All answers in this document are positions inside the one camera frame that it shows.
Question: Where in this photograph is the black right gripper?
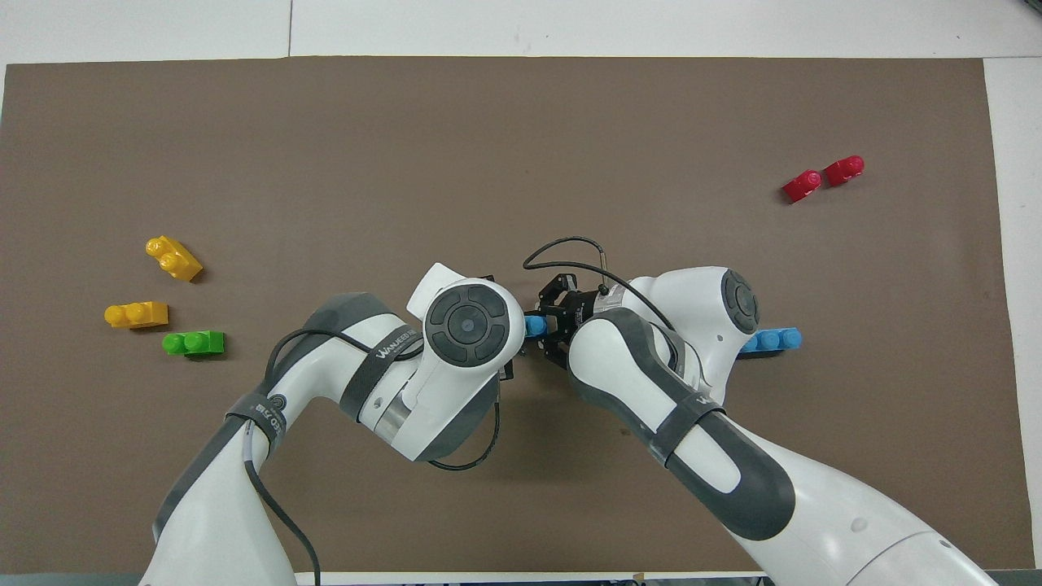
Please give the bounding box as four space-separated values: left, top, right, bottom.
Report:
476 274 603 382

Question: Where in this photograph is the red one-stud toy block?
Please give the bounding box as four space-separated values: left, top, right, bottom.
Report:
782 169 824 204
824 155 865 186

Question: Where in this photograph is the green two-stud toy block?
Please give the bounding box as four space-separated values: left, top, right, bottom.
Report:
162 330 225 356

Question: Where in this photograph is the yellow two-stud toy block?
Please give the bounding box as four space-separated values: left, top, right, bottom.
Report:
145 235 204 283
104 301 169 329

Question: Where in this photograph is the brown paper table mat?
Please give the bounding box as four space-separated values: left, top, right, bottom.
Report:
0 55 1013 575

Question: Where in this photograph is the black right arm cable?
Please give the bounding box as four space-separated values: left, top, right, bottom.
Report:
523 236 676 330

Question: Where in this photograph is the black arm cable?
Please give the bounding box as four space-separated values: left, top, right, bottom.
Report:
243 328 501 586
523 236 676 330

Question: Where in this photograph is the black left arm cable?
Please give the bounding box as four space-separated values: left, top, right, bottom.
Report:
243 328 501 586

